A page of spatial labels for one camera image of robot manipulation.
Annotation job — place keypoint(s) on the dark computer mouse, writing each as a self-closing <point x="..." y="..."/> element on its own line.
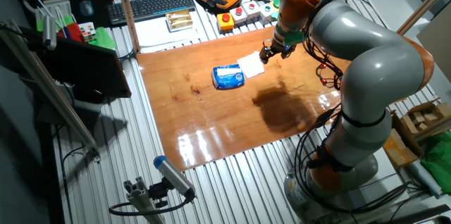
<point x="86" y="7"/>

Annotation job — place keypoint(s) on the black monitor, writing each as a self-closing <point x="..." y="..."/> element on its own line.
<point x="88" y="69"/>

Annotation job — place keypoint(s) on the cardboard box with wooden blocks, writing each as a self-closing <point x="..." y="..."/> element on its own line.
<point x="423" y="116"/>

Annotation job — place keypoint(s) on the wooden frame pole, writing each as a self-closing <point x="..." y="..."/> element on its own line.
<point x="423" y="5"/>
<point x="127" y="12"/>

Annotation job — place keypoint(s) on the white paper sheets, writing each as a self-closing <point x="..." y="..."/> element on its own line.
<point x="155" y="37"/>

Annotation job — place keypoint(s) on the silver camera blue cap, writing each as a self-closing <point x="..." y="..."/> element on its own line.
<point x="174" y="176"/>

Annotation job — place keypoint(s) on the plain silver camera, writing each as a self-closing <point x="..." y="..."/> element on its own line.
<point x="49" y="32"/>

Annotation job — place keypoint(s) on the thin white rod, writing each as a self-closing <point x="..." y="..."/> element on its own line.
<point x="40" y="3"/>

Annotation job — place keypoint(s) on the Rubik's cube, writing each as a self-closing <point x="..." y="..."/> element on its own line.
<point x="87" y="32"/>

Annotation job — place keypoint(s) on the grey box red button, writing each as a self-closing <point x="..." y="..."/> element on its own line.
<point x="239" y="15"/>
<point x="251" y="9"/>

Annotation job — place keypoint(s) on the taped flat cardboard box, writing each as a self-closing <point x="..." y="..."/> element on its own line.
<point x="400" y="150"/>

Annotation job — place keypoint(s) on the yellow emergency stop box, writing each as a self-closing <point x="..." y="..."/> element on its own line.
<point x="225" y="22"/>

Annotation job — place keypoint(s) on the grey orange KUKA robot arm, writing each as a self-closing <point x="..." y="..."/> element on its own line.
<point x="380" y="65"/>

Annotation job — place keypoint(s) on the aluminium profile camera stand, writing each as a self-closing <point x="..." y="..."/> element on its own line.
<point x="141" y="199"/>

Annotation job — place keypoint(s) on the large green cloth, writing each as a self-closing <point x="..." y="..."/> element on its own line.
<point x="438" y="164"/>

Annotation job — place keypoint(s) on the green paper sheet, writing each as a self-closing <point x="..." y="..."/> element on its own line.
<point x="44" y="25"/>

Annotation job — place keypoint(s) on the black mouse pad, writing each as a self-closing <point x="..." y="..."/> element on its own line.
<point x="102" y="9"/>

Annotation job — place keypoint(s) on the green mushroom button yellow base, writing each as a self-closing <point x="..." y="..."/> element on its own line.
<point x="276" y="4"/>

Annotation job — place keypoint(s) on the glossy wooden board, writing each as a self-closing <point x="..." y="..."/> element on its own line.
<point x="197" y="118"/>

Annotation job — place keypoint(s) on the blue tissue pack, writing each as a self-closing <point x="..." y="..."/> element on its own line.
<point x="229" y="79"/>

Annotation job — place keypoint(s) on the grey box small green button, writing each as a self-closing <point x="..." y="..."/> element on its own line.
<point x="266" y="12"/>

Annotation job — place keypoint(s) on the white flat panel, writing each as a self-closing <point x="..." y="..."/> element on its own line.
<point x="391" y="174"/>

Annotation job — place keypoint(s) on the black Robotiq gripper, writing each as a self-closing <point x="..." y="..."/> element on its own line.
<point x="280" y="48"/>

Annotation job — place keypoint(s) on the small green cloth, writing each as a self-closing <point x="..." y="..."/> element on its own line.
<point x="104" y="39"/>

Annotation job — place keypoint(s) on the beige cardboard panel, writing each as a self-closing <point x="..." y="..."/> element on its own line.
<point x="437" y="44"/>

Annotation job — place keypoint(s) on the black computer keyboard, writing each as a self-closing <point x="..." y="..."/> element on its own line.
<point x="151" y="5"/>

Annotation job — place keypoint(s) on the long aluminium diagonal bar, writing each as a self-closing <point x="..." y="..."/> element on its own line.
<point x="53" y="90"/>

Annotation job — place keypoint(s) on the white rolled sheet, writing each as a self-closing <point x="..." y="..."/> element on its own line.
<point x="424" y="178"/>

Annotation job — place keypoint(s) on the flat white loose napkin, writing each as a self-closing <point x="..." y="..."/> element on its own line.
<point x="251" y="65"/>

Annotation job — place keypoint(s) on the golden snack packet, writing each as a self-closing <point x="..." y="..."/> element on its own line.
<point x="179" y="19"/>

